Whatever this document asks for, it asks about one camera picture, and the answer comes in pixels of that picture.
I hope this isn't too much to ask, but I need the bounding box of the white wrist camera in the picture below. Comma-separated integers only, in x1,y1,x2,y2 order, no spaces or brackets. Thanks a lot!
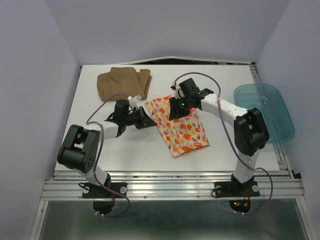
127,95,142,109
170,82,185,99

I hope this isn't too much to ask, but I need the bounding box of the brown pleated skirt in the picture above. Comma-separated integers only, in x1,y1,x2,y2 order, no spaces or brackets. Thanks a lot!
97,67,152,102

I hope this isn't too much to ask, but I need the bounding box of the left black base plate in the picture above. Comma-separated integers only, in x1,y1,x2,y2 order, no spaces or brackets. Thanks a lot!
78,182,131,218

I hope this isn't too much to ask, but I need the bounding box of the orange floral skirt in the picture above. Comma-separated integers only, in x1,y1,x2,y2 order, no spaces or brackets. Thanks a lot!
145,93,210,158

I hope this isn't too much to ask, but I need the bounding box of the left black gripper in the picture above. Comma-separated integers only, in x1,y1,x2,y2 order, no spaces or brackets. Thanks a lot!
123,106,157,130

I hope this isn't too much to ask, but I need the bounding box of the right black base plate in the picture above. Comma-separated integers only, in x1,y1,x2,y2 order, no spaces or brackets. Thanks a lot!
211,181,261,214

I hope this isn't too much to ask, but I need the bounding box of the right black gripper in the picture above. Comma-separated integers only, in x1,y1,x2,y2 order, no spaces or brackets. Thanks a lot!
168,95,192,121

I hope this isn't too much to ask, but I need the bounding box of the blue plastic basket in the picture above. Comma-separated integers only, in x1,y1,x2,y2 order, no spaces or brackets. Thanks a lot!
233,83,295,144

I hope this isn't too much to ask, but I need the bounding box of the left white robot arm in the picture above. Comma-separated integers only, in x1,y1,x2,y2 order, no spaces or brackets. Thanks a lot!
57,98,157,197

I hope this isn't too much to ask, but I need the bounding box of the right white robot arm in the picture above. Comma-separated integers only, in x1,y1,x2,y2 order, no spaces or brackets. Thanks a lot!
169,78,270,195

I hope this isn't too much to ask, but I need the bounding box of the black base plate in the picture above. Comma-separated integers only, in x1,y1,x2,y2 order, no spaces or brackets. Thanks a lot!
78,182,131,218
211,181,261,214

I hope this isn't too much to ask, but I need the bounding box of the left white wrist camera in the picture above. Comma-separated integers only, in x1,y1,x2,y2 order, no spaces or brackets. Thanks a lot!
127,95,142,109

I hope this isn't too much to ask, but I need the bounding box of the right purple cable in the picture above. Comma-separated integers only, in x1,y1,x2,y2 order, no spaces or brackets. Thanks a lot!
171,72,274,216

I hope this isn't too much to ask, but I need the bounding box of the aluminium rail frame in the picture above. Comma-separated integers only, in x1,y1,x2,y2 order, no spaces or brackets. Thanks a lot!
30,144,317,240

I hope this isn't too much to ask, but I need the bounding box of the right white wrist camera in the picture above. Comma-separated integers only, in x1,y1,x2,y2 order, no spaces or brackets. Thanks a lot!
170,82,185,99

